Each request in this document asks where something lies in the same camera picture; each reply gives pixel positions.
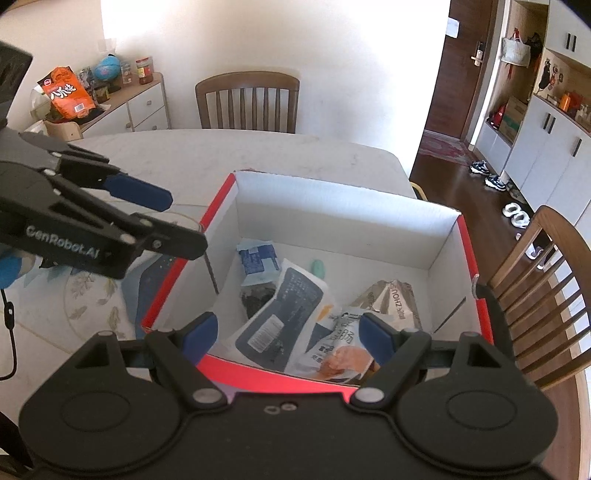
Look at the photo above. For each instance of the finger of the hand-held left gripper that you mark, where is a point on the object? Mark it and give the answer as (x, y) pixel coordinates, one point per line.
(138, 191)
(175, 242)

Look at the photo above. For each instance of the red patterned door rug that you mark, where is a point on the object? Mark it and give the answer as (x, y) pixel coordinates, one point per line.
(441, 147)

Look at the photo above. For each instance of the white tote bag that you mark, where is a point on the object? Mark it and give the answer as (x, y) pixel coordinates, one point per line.
(515, 53)

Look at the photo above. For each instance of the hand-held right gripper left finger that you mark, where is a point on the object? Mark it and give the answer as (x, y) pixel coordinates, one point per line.
(201, 330)

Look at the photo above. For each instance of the red cardboard box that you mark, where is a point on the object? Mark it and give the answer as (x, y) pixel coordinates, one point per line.
(332, 217)

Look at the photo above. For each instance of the dark sneaker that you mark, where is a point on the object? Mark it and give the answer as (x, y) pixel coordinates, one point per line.
(496, 182)
(480, 167)

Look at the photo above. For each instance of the dark dried food bag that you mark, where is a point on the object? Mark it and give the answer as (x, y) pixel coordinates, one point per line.
(256, 300)

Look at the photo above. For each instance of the black hanging bag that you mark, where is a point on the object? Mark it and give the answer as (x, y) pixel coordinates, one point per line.
(535, 44)

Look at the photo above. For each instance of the blue globe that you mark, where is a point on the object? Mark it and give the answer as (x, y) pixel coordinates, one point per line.
(108, 69)

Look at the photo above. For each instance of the orange bottle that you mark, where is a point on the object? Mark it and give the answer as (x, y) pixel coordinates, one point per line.
(564, 101)

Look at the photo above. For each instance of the white and blue snack packet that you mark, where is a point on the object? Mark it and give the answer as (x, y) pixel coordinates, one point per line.
(286, 300)

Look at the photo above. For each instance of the cartoon wall sticker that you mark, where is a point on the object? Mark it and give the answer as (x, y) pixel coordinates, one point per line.
(547, 74)

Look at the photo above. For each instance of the red bag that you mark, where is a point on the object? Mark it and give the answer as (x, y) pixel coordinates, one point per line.
(496, 115)

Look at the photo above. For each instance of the cardboard storage box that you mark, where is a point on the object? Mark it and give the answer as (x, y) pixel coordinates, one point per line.
(512, 117)

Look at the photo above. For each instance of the orange snack bag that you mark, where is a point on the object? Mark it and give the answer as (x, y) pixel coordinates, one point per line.
(67, 97)

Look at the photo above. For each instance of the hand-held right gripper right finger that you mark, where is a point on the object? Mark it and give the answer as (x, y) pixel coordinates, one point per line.
(376, 334)

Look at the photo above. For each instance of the brown wooden door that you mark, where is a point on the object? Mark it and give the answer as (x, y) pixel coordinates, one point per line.
(461, 92)

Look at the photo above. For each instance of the brown wooden chair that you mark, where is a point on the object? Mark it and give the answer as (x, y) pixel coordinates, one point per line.
(561, 221)
(247, 81)

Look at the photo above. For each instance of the white slipper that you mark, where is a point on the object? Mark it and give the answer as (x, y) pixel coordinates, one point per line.
(521, 219)
(511, 210)

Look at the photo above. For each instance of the white sideboard cabinet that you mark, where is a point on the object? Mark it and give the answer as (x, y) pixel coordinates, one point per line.
(143, 106)

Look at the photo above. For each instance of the mint green pen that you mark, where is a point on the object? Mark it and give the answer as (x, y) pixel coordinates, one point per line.
(318, 267)

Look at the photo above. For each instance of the white wooden wall cabinet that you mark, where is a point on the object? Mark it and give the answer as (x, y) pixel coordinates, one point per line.
(549, 147)

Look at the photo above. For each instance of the light wooden board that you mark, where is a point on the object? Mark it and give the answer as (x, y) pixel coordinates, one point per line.
(62, 130)

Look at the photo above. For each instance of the white and orange snack packet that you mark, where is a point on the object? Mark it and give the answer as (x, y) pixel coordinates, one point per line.
(341, 357)

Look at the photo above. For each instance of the red-lidded jar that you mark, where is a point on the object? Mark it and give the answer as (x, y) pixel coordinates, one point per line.
(144, 69)

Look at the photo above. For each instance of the glass turntable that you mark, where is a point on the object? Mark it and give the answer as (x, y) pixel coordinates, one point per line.
(115, 323)

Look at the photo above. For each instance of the gold foil packet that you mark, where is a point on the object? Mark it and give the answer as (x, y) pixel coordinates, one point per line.
(392, 300)

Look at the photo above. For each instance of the person's left hand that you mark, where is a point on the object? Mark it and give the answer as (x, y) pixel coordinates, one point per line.
(9, 272)

